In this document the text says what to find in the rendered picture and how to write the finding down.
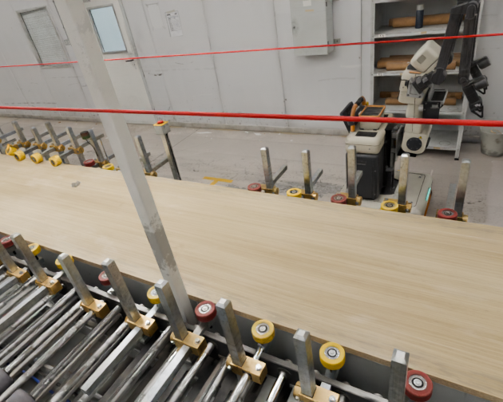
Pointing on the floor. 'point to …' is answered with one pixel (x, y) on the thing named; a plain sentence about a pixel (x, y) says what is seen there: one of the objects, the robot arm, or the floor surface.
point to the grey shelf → (449, 136)
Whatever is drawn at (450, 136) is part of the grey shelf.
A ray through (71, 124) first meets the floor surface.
